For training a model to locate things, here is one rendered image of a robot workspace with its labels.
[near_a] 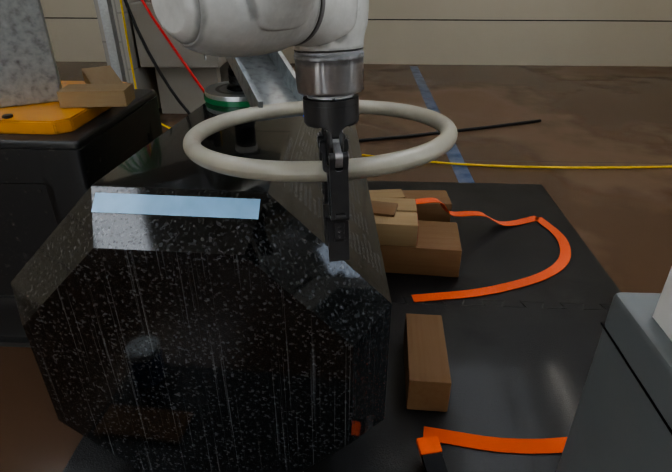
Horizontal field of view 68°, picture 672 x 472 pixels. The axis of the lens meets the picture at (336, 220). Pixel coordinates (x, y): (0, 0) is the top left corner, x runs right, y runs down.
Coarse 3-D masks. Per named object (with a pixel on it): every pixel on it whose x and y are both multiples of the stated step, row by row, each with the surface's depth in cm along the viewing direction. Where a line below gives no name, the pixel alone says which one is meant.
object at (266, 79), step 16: (240, 64) 118; (256, 64) 128; (272, 64) 129; (288, 64) 120; (240, 80) 119; (256, 80) 122; (272, 80) 123; (288, 80) 120; (256, 96) 108; (272, 96) 117; (288, 96) 118
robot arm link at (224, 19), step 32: (160, 0) 45; (192, 0) 43; (224, 0) 43; (256, 0) 45; (288, 0) 46; (320, 0) 53; (192, 32) 45; (224, 32) 45; (256, 32) 47; (288, 32) 51
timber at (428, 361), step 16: (416, 320) 165; (432, 320) 165; (416, 336) 158; (432, 336) 158; (416, 352) 152; (432, 352) 152; (416, 368) 146; (432, 368) 146; (448, 368) 146; (416, 384) 143; (432, 384) 142; (448, 384) 142; (416, 400) 146; (432, 400) 145; (448, 400) 145
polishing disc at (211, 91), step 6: (216, 84) 151; (222, 84) 151; (228, 84) 151; (204, 90) 145; (210, 90) 145; (216, 90) 145; (222, 90) 145; (228, 90) 145; (210, 96) 141; (216, 96) 140; (222, 96) 139; (228, 96) 139; (234, 96) 139; (240, 96) 139
